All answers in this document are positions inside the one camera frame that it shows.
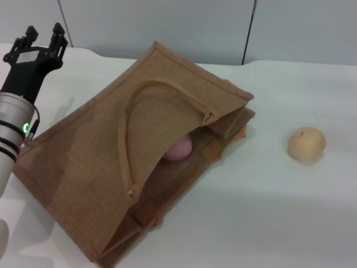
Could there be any thin reddish hanging cable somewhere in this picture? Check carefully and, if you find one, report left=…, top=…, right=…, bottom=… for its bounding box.
left=56, top=0, right=74, bottom=47

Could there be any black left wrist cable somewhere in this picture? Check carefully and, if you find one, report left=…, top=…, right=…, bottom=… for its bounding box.
left=23, top=106, right=41, bottom=146

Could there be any pink toy peach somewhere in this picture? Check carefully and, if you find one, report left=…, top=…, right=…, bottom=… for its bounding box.
left=163, top=136, right=194, bottom=162

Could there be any brown jute handbag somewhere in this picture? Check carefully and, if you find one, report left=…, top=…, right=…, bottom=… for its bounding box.
left=12, top=41, right=256, bottom=267

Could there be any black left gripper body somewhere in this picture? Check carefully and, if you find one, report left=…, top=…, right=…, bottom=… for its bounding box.
left=0, top=45, right=64, bottom=104

